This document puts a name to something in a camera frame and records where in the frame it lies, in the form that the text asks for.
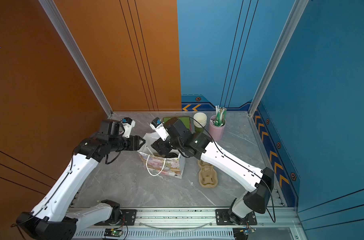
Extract green paper napkin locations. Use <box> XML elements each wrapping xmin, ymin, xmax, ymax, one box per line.
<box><xmin>180</xmin><ymin>117</ymin><xmax>191</xmax><ymax>130</ymax></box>

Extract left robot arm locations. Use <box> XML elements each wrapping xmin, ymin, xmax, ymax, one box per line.
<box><xmin>12</xmin><ymin>118</ymin><xmax>146</xmax><ymax>240</ymax></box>

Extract pink straw holder cup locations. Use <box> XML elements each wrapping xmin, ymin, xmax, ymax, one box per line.
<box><xmin>209</xmin><ymin>116</ymin><xmax>226</xmax><ymax>142</ymax></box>

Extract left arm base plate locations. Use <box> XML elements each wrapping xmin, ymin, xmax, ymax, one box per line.
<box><xmin>95</xmin><ymin>209</ymin><xmax>137</xmax><ymax>227</ymax></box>

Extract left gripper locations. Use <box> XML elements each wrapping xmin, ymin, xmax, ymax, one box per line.
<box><xmin>109</xmin><ymin>134</ymin><xmax>147</xmax><ymax>153</ymax></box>

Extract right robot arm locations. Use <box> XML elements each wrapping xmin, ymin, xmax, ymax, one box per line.
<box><xmin>152</xmin><ymin>133</ymin><xmax>275</xmax><ymax>225</ymax></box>

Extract cartoon animal paper gift bag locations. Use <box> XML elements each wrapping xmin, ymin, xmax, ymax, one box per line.
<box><xmin>137</xmin><ymin>132</ymin><xmax>186</xmax><ymax>179</ymax></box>

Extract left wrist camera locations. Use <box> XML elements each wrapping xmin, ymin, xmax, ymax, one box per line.
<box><xmin>122</xmin><ymin>117</ymin><xmax>136</xmax><ymax>138</ymax></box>

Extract green circuit board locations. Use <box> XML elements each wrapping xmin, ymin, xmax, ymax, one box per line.
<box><xmin>104</xmin><ymin>228</ymin><xmax>125</xmax><ymax>239</ymax></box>

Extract stack of paper cups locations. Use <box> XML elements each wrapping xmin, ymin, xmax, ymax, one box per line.
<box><xmin>193</xmin><ymin>112</ymin><xmax>207</xmax><ymax>133</ymax></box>

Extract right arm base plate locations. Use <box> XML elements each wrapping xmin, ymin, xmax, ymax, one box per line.
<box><xmin>215</xmin><ymin>209</ymin><xmax>258</xmax><ymax>226</ymax></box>

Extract black plastic cup lid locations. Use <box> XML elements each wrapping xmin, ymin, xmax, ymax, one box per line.
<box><xmin>165</xmin><ymin>153</ymin><xmax>179</xmax><ymax>159</ymax></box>

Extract stack of pulp cup carriers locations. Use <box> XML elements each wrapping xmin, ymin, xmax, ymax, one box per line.
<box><xmin>198</xmin><ymin>160</ymin><xmax>218</xmax><ymax>189</ymax></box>

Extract aluminium front rail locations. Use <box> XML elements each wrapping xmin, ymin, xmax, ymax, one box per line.
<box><xmin>49</xmin><ymin>206</ymin><xmax>303</xmax><ymax>230</ymax></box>

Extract small right circuit board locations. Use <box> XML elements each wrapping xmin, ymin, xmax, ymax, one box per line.
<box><xmin>233</xmin><ymin>228</ymin><xmax>255</xmax><ymax>240</ymax></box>

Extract bundle of wrapped straws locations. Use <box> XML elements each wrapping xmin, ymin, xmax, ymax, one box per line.
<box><xmin>212</xmin><ymin>105</ymin><xmax>227</xmax><ymax>127</ymax></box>

